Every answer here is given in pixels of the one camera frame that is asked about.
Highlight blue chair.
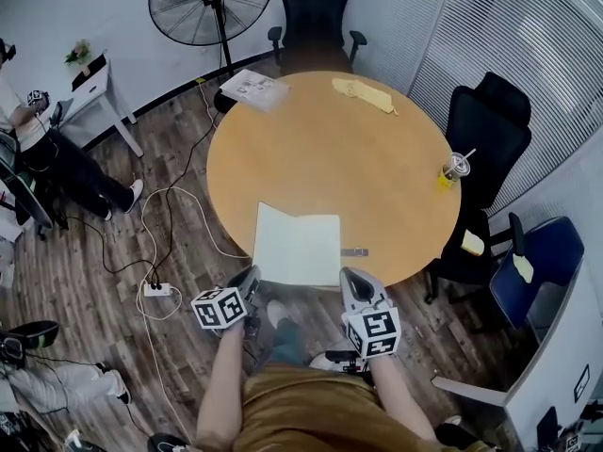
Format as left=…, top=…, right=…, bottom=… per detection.
left=488, top=216, right=586, bottom=331

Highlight person's right forearm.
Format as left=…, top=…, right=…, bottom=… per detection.
left=368, top=351, right=440, bottom=444

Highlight yellow sponge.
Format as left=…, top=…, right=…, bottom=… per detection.
left=461, top=230, right=485, bottom=257

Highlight person's left forearm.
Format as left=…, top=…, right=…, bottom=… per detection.
left=194, top=321, right=247, bottom=452

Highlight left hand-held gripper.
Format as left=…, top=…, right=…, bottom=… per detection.
left=190, top=265, right=263, bottom=331

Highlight black standing fan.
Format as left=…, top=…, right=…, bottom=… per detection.
left=148, top=0, right=274, bottom=78

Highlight black cable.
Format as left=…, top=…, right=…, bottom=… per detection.
left=60, top=108, right=223, bottom=287

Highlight plastic cup with straw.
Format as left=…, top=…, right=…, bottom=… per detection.
left=437, top=147, right=478, bottom=190

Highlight person's white shoe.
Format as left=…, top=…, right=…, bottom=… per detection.
left=267, top=299, right=297, bottom=330
left=307, top=353, right=350, bottom=372

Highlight stack of printed papers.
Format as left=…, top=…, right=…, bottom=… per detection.
left=219, top=69, right=292, bottom=114

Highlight white cable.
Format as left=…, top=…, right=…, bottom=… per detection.
left=135, top=80, right=252, bottom=444

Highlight white window blinds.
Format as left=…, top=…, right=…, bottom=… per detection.
left=407, top=0, right=603, bottom=216

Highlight person's brown shirt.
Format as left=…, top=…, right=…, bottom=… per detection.
left=240, top=363, right=492, bottom=452

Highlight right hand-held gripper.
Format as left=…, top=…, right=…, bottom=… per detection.
left=339, top=266, right=402, bottom=361

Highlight white side table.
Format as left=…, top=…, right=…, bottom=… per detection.
left=55, top=54, right=145, bottom=158

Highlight black office chair with headrest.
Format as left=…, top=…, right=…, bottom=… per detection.
left=267, top=0, right=368, bottom=76

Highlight person's blue jeans leg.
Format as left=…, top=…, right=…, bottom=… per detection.
left=269, top=316, right=308, bottom=367

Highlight black mesh office chair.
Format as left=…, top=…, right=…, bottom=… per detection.
left=423, top=71, right=533, bottom=306

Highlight small potted plant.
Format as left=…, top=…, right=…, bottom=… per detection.
left=64, top=39, right=92, bottom=76

